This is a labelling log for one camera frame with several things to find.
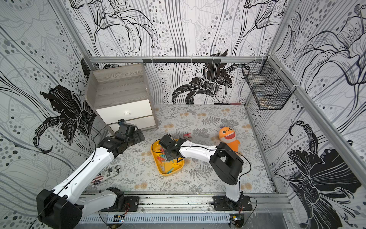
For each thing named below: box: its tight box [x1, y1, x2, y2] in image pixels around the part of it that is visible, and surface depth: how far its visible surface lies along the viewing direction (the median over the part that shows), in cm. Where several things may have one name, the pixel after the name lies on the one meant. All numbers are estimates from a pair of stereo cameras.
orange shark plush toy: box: [218, 126, 241, 153], surface depth 93 cm
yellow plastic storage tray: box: [150, 138, 185, 177], surface depth 88 cm
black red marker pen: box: [213, 102, 242, 105], surface depth 125 cm
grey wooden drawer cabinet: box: [84, 63, 159, 136], surface depth 86 cm
